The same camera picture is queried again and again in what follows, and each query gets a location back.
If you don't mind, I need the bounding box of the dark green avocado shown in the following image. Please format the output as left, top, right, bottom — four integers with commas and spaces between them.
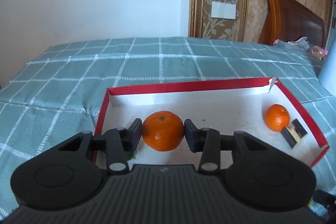
125, 151, 137, 161

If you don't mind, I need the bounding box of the large orange tangerine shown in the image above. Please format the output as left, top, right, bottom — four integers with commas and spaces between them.
142, 111, 184, 152

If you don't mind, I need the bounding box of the small orange tangerine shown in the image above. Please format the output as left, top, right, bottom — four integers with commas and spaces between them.
264, 104, 290, 132

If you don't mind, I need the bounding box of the red white shallow box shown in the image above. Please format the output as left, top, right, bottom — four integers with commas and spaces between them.
94, 77, 329, 166

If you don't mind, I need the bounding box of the green plaid bed sheet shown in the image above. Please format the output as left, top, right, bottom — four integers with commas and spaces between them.
1, 38, 335, 218

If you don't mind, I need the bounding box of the pink floral pillow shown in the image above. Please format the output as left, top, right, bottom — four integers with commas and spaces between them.
273, 36, 328, 60

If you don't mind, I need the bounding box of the brown wooden headboard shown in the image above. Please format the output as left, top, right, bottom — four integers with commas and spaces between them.
258, 0, 326, 47

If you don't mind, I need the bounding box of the white wall switch plate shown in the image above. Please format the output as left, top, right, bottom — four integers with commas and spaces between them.
211, 1, 236, 20

